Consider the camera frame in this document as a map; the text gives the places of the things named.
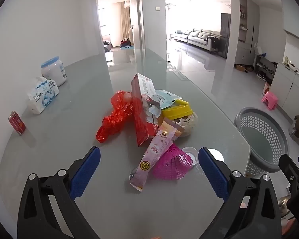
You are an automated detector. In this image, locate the built-in wall shelf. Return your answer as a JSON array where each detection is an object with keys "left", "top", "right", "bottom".
[{"left": 235, "top": 0, "right": 252, "bottom": 65}]

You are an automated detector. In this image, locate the white sideboard cabinet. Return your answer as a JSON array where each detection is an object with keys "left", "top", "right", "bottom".
[{"left": 270, "top": 62, "right": 299, "bottom": 120}]

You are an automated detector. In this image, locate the grey sofa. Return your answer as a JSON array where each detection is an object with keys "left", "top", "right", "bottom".
[{"left": 174, "top": 28, "right": 221, "bottom": 53}]

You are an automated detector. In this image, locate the pink plastic stool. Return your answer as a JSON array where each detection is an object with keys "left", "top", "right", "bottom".
[{"left": 262, "top": 91, "right": 279, "bottom": 110}]

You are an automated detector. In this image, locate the dark tall cabinet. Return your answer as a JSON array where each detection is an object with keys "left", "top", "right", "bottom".
[{"left": 220, "top": 13, "right": 231, "bottom": 59}]

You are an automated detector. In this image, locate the white upper wall cabinet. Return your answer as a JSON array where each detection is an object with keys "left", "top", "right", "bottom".
[{"left": 279, "top": 0, "right": 299, "bottom": 45}]

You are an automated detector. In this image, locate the stainless steel bowl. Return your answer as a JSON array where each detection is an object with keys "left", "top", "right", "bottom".
[{"left": 276, "top": 195, "right": 293, "bottom": 219}]

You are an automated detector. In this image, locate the pink mesh plastic basket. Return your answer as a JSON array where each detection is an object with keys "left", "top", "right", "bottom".
[{"left": 152, "top": 143, "right": 193, "bottom": 180}]

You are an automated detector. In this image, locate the blue white mask packet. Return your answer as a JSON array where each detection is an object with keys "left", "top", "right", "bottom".
[{"left": 154, "top": 90, "right": 183, "bottom": 110}]

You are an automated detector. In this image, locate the clear round plastic lid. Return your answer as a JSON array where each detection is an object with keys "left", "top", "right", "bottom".
[{"left": 181, "top": 147, "right": 199, "bottom": 167}]

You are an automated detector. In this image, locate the woven storage basket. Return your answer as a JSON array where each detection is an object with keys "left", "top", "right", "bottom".
[{"left": 288, "top": 123, "right": 299, "bottom": 138}]

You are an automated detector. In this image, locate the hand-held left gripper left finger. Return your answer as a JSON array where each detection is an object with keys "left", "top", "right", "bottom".
[{"left": 17, "top": 146, "right": 101, "bottom": 239}]

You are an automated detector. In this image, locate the grey perforated plastic basket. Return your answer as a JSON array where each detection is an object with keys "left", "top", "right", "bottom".
[{"left": 233, "top": 107, "right": 289, "bottom": 178}]

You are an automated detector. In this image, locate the open shoe rack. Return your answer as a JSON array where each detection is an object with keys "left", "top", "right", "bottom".
[{"left": 254, "top": 54, "right": 278, "bottom": 81}]

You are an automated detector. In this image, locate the white bedroom door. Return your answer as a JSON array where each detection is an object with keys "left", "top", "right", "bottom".
[{"left": 130, "top": 0, "right": 146, "bottom": 55}]

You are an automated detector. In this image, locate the red cardboard box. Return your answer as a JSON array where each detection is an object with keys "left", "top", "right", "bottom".
[{"left": 131, "top": 73, "right": 163, "bottom": 147}]

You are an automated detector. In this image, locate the red plastic bag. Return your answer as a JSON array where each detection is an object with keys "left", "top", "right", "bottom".
[{"left": 96, "top": 90, "right": 137, "bottom": 143}]

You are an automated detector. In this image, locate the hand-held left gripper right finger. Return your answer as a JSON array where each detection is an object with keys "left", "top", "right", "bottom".
[{"left": 198, "top": 147, "right": 282, "bottom": 239}]

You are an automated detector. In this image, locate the small red can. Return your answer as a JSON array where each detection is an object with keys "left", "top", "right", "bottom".
[{"left": 8, "top": 111, "right": 27, "bottom": 136}]

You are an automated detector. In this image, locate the white jar with blue lid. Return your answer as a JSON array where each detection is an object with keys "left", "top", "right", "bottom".
[{"left": 40, "top": 56, "right": 67, "bottom": 87}]

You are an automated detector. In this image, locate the beige snack packet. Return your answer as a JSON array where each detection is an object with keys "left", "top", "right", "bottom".
[{"left": 159, "top": 119, "right": 186, "bottom": 140}]

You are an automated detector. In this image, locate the beige curtain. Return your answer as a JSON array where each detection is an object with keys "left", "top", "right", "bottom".
[{"left": 120, "top": 1, "right": 131, "bottom": 46}]

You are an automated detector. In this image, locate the white blue tissue pack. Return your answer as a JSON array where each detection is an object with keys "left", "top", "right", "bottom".
[{"left": 27, "top": 77, "right": 60, "bottom": 114}]

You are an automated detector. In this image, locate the pink snack wrapper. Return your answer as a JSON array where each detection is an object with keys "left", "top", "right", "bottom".
[{"left": 129, "top": 127, "right": 177, "bottom": 192}]

